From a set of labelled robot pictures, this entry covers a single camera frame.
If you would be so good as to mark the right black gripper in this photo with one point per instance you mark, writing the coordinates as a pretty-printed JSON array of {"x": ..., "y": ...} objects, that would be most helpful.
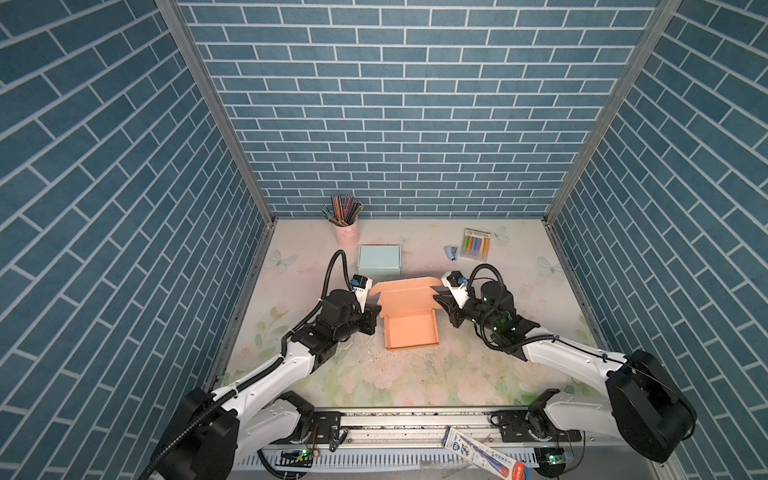
[{"x": 450, "y": 301}]

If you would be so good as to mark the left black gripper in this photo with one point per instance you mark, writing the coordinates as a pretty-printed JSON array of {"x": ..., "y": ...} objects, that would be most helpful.
[{"x": 370, "y": 316}]

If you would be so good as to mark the pink paper box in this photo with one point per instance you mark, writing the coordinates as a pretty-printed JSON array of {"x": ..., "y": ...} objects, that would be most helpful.
[{"x": 408, "y": 310}]

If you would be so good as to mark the mint green paper box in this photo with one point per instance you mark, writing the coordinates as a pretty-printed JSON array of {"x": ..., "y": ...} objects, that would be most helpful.
[{"x": 379, "y": 260}]

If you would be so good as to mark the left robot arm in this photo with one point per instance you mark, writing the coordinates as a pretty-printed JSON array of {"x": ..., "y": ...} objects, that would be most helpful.
[{"x": 210, "y": 432}]

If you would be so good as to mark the white red toothpaste box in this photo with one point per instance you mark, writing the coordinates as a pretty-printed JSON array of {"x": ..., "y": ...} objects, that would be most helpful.
[{"x": 484, "y": 457}]

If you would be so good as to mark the clear case of markers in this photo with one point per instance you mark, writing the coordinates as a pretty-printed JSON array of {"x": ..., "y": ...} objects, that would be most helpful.
[{"x": 475, "y": 244}]

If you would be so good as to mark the pink pencil cup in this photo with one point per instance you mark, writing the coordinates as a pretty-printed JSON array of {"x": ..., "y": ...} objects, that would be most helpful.
[{"x": 347, "y": 235}]

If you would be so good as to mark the bundle of coloured pencils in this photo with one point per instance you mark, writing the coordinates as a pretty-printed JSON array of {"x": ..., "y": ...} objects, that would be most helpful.
[{"x": 343, "y": 210}]

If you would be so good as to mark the left green circuit board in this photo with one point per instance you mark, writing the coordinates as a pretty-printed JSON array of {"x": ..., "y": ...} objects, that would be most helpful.
[{"x": 298, "y": 458}]

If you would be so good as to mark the green circuit board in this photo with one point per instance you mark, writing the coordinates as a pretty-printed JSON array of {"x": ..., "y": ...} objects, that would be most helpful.
[
  {"x": 298, "y": 458},
  {"x": 551, "y": 462}
]

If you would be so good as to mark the right green circuit board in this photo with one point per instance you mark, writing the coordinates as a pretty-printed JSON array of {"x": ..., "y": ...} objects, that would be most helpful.
[{"x": 551, "y": 462}]

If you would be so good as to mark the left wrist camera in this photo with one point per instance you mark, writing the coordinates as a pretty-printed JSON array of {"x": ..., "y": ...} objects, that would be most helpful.
[{"x": 361, "y": 286}]

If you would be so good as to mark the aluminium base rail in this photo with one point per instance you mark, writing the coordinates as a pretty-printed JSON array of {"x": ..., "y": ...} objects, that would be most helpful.
[{"x": 351, "y": 441}]

